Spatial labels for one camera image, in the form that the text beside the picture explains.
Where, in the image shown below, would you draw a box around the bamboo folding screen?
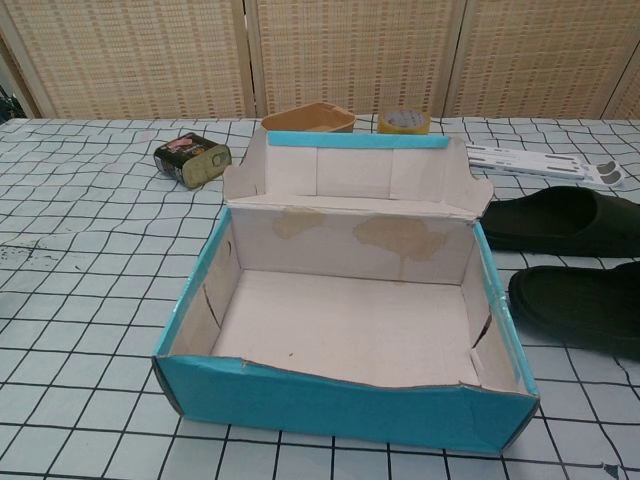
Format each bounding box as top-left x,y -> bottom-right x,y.
0,0 -> 640,121

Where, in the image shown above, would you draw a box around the black rubber slipper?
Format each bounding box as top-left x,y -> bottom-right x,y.
508,261 -> 640,359
483,187 -> 640,259

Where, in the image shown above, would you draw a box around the brown paper bowl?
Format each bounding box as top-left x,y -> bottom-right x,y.
260,101 -> 357,136

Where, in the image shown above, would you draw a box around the white folded cardboard strips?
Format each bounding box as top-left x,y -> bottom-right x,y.
464,141 -> 626,190

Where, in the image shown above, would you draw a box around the light blue checked tablecloth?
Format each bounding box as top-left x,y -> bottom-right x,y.
0,115 -> 640,480

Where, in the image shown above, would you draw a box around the blue cardboard shoe box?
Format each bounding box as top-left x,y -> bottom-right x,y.
151,125 -> 539,442

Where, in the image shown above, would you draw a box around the black rectangular tin can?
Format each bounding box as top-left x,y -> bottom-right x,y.
153,131 -> 233,191

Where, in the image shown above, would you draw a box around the yellowish packing tape roll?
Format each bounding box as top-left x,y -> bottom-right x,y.
376,109 -> 432,136

